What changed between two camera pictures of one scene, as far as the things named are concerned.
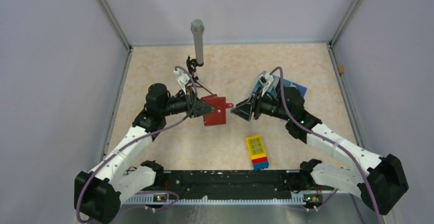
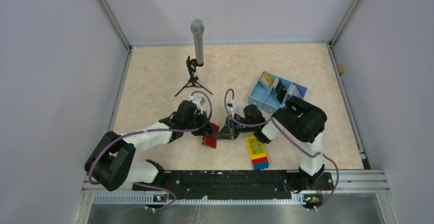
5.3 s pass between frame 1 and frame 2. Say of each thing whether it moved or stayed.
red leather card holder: moved
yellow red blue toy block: stayed
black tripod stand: stayed
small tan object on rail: stayed
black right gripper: moved
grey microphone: stayed
